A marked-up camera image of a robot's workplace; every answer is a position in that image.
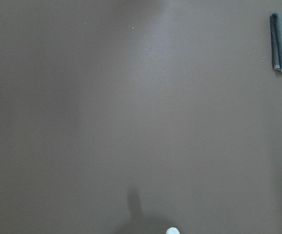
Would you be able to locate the white plastic spoon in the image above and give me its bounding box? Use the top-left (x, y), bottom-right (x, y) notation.
top-left (165, 227), bottom-right (180, 234)

